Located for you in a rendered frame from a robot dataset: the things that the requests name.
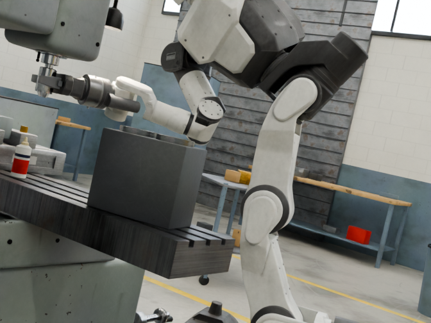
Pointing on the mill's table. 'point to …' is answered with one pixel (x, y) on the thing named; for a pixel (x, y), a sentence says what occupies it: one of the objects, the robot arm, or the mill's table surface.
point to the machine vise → (54, 158)
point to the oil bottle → (21, 160)
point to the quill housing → (69, 31)
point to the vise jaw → (16, 138)
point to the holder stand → (147, 177)
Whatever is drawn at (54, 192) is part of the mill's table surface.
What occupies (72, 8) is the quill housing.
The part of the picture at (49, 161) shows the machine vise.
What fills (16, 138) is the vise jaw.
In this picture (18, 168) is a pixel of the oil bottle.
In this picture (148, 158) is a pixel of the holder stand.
